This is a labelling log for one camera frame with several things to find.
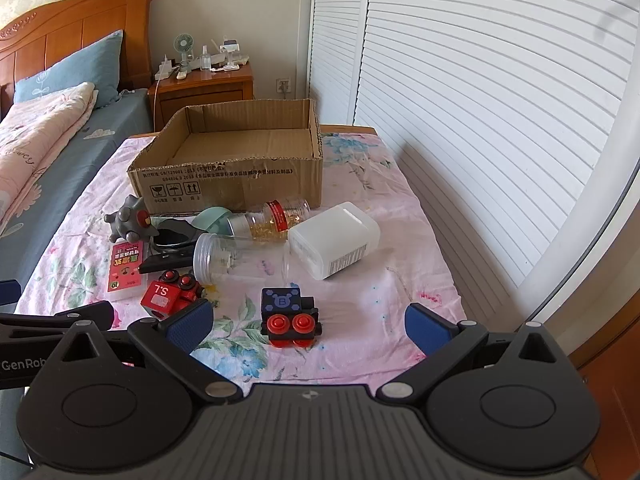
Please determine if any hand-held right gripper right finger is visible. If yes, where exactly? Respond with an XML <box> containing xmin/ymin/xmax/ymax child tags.
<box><xmin>376</xmin><ymin>303</ymin><xmax>562</xmax><ymax>404</ymax></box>

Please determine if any grey spiky toy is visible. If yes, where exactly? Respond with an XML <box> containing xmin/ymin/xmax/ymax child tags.
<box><xmin>104</xmin><ymin>194</ymin><xmax>160</xmax><ymax>242</ymax></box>

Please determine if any clear plastic jar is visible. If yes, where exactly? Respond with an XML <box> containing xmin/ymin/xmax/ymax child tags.
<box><xmin>193</xmin><ymin>232</ymin><xmax>293</xmax><ymax>284</ymax></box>

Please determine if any floral pink cloth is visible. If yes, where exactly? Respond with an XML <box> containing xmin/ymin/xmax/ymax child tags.
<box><xmin>15</xmin><ymin>130</ymin><xmax>468</xmax><ymax>397</ymax></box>

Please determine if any white plastic container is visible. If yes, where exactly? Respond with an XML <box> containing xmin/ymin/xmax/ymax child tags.
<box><xmin>287</xmin><ymin>201</ymin><xmax>381</xmax><ymax>281</ymax></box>

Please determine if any teal egg-shaped case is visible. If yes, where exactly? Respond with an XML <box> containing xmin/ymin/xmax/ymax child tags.
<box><xmin>192</xmin><ymin>206</ymin><xmax>232</xmax><ymax>236</ymax></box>

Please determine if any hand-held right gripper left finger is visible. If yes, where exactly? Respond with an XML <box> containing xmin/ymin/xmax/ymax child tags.
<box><xmin>59</xmin><ymin>298</ymin><xmax>241</xmax><ymax>404</ymax></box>

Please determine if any clear capsule bottle red label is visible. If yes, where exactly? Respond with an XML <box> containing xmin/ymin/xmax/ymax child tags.
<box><xmin>227</xmin><ymin>198</ymin><xmax>312</xmax><ymax>243</ymax></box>

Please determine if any pink card packet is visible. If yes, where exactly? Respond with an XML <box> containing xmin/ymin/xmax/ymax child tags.
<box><xmin>106</xmin><ymin>240</ymin><xmax>150</xmax><ymax>303</ymax></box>

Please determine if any wooden bed headboard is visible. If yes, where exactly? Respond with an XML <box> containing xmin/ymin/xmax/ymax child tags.
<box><xmin>0</xmin><ymin>0</ymin><xmax>155</xmax><ymax>117</ymax></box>

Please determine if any blue bed sheet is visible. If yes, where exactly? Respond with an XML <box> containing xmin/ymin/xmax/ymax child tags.
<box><xmin>0</xmin><ymin>87</ymin><xmax>153</xmax><ymax>271</ymax></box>

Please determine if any wide white louvre door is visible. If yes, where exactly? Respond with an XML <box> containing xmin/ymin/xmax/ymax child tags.
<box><xmin>351</xmin><ymin>0</ymin><xmax>640</xmax><ymax>292</ymax></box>

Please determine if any brown cardboard box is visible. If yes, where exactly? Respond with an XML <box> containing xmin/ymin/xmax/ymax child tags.
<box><xmin>126</xmin><ymin>98</ymin><xmax>324</xmax><ymax>212</ymax></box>

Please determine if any wooden nightstand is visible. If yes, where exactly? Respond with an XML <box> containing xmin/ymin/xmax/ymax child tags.
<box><xmin>148</xmin><ymin>62</ymin><xmax>255</xmax><ymax>132</ymax></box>

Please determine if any black oval case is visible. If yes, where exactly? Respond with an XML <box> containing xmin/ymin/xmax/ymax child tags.
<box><xmin>150</xmin><ymin>217</ymin><xmax>203</xmax><ymax>254</ymax></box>

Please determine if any red toy train block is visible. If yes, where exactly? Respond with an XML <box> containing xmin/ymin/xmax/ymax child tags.
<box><xmin>140</xmin><ymin>269</ymin><xmax>207</xmax><ymax>319</ymax></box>

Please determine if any narrow white louvre door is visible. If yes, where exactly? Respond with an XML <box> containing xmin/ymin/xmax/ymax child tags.
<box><xmin>307</xmin><ymin>0</ymin><xmax>374</xmax><ymax>127</ymax></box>

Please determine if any white phone stand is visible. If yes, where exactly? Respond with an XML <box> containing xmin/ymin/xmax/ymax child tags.
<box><xmin>217</xmin><ymin>35</ymin><xmax>242</xmax><ymax>69</ymax></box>

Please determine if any pink quilt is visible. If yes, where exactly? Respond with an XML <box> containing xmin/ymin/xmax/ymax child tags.
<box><xmin>0</xmin><ymin>81</ymin><xmax>98</xmax><ymax>228</ymax></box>

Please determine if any large blue pillow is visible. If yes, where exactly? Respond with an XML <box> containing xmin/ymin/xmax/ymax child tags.
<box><xmin>13</xmin><ymin>30</ymin><xmax>124</xmax><ymax>109</ymax></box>

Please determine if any dark blue toy train block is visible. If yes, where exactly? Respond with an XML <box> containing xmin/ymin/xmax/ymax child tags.
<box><xmin>260</xmin><ymin>287</ymin><xmax>321</xmax><ymax>349</ymax></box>

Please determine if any small green desk fan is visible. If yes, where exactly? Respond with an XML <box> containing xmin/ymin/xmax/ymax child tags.
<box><xmin>173</xmin><ymin>34</ymin><xmax>195</xmax><ymax>74</ymax></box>

